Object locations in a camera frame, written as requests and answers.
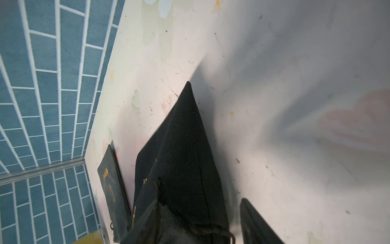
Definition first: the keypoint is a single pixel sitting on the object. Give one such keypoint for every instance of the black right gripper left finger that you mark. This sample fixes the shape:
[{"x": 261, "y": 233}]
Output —
[{"x": 145, "y": 230}]

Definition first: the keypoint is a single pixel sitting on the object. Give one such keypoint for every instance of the black bag drawstring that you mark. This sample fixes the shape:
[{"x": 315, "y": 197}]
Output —
[{"x": 210, "y": 229}]

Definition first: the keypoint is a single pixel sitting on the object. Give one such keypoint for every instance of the yellow pen holder cup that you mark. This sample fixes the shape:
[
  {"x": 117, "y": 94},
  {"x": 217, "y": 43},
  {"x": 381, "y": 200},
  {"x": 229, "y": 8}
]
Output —
[{"x": 91, "y": 238}]

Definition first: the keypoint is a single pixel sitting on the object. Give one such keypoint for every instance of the black hair dryer bag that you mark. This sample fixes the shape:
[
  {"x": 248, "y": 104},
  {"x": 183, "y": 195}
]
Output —
[{"x": 176, "y": 168}]

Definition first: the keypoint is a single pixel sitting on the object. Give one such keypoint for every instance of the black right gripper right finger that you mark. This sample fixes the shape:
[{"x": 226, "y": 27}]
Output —
[{"x": 255, "y": 229}]

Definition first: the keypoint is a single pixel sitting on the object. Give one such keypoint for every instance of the grey hair dryer bag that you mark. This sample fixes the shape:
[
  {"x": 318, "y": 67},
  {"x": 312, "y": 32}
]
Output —
[{"x": 116, "y": 197}]

